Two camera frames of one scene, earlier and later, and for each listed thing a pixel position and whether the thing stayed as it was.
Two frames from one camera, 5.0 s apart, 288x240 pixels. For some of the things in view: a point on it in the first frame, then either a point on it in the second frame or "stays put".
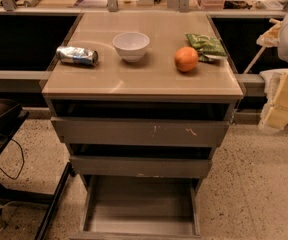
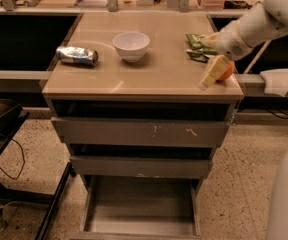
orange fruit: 186,58 → 229,72
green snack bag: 207,46 stays put
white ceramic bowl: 131,46 stays put
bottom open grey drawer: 141,207 stays put
